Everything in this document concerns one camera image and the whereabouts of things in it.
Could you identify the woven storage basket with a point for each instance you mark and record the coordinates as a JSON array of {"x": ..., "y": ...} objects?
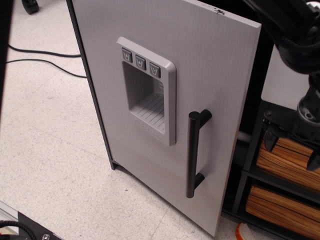
[
  {"x": 289, "y": 160},
  {"x": 284, "y": 211}
]

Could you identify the dark toy kitchen cabinet frame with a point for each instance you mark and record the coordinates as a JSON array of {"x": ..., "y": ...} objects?
[{"x": 244, "y": 171}]

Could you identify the lower woven storage basket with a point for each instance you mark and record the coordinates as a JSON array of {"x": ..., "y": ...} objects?
[{"x": 284, "y": 211}]

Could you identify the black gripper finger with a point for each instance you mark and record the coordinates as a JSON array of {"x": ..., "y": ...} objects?
[
  {"x": 270, "y": 138},
  {"x": 314, "y": 161}
]

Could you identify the orange white object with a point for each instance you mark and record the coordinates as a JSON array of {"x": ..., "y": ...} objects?
[{"x": 243, "y": 232}]

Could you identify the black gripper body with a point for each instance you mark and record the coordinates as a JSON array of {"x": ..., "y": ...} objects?
[{"x": 297, "y": 125}]

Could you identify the black caster wheel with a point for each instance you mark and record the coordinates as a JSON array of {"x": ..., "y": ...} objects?
[{"x": 30, "y": 6}]

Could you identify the upper woven storage basket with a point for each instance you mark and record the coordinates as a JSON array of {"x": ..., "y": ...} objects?
[{"x": 289, "y": 160}]

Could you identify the grey ice dispenser panel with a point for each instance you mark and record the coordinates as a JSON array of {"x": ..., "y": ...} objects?
[{"x": 150, "y": 85}]

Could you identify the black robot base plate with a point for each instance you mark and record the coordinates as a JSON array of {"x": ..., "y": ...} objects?
[{"x": 14, "y": 225}]

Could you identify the black door handle bar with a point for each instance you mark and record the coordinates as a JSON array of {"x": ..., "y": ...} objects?
[{"x": 196, "y": 120}]

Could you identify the white cabinet panel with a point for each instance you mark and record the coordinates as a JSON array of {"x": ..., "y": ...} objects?
[{"x": 283, "y": 86}]

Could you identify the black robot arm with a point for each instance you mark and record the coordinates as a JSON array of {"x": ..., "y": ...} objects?
[{"x": 294, "y": 26}]

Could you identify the grey toy fridge door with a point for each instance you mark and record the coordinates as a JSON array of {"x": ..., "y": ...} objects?
[{"x": 213, "y": 51}]

